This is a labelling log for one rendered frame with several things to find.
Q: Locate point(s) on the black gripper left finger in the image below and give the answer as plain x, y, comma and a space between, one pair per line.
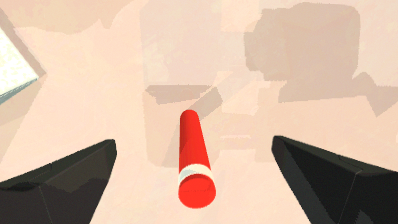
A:
66, 191

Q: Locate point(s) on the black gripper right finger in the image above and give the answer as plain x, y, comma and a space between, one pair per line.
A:
336, 189

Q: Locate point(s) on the red peg with white band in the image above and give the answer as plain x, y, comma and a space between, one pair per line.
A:
196, 186

